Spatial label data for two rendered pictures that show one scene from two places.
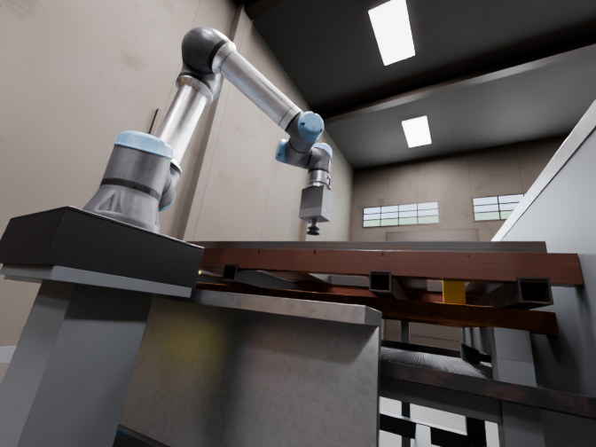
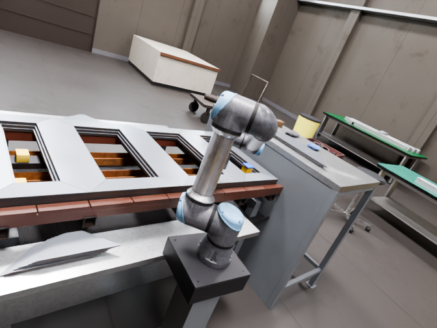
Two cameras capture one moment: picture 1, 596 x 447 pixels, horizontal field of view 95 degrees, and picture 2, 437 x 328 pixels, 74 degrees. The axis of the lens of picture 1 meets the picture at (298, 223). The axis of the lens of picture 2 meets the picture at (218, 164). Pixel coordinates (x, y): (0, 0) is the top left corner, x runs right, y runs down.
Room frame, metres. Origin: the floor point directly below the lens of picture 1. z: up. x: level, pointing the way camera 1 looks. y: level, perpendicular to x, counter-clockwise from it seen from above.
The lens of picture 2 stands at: (0.37, 1.35, 1.57)
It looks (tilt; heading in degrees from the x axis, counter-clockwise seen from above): 22 degrees down; 288
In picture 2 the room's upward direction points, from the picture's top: 21 degrees clockwise
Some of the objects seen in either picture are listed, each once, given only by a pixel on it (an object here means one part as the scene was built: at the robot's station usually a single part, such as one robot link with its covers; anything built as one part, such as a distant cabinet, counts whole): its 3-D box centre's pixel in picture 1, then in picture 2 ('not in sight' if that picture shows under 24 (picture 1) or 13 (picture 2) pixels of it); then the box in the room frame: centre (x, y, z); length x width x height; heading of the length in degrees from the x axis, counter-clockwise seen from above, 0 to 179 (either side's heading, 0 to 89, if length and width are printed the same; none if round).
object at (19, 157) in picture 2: not in sight; (22, 155); (1.54, 0.54, 0.79); 0.06 x 0.05 x 0.04; 154
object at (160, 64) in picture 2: not in sight; (172, 66); (5.08, -5.92, 0.40); 2.20 x 1.74 x 0.81; 148
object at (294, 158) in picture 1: (294, 151); (231, 137); (0.79, 0.04, 1.16); 0.11 x 0.11 x 0.08; 17
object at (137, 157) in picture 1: (141, 165); (225, 222); (0.57, 0.38, 0.94); 0.13 x 0.12 x 0.14; 17
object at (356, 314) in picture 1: (150, 292); (149, 243); (0.85, 0.41, 0.67); 1.30 x 0.20 x 0.03; 64
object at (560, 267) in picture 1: (237, 259); (181, 199); (0.87, 0.18, 0.80); 1.62 x 0.04 x 0.06; 64
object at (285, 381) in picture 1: (155, 359); (133, 261); (0.92, 0.38, 0.48); 1.30 x 0.04 x 0.35; 64
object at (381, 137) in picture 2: not in sight; (364, 144); (-0.39, -6.58, 0.44); 2.43 x 0.93 x 0.88; 148
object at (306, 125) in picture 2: not in sight; (302, 133); (0.93, -4.95, 0.37); 0.48 x 0.47 x 0.75; 148
